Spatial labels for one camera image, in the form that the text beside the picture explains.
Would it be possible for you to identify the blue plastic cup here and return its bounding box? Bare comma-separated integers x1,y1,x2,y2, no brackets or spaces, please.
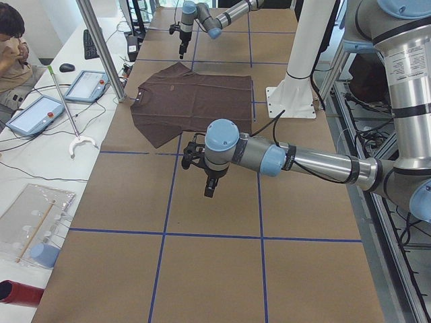
30,243,60,268

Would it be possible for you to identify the seated person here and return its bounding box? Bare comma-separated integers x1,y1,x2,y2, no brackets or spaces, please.
1,2,45,129

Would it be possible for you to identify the teach pendant tablet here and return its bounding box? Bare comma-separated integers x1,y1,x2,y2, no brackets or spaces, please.
64,70,109,103
6,96,65,136

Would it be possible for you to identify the wooden stick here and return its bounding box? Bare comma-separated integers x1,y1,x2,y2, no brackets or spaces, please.
15,199,56,263

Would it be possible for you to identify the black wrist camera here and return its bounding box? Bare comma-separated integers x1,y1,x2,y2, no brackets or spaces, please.
169,22,180,35
181,133,206,170

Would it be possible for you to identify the far teach pendant tablet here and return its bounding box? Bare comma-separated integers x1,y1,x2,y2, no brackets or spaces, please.
64,70,109,103

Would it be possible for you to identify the black keyboard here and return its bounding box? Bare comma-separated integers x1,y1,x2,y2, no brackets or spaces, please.
83,29,99,60

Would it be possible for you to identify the brown t-shirt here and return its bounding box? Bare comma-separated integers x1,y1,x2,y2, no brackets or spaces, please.
131,63,252,148

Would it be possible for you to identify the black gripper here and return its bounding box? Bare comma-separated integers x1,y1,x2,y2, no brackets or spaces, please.
204,160,228,198
178,25,191,59

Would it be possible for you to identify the aluminium frame post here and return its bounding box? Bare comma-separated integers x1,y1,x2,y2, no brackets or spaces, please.
76,0,126,102

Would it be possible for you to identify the red cylinder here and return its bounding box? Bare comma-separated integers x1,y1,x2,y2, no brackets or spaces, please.
1,280,44,308

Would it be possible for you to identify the reacher stick with white claw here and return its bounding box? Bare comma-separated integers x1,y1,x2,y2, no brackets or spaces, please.
47,65,98,159

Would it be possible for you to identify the near teach pendant tablet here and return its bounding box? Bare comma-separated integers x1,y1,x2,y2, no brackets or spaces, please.
6,96,65,136

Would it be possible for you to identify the black computer mouse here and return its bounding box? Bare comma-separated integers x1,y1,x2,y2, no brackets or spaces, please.
59,63,75,73

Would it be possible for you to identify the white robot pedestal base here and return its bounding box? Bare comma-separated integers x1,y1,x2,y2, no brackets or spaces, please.
266,0,338,119

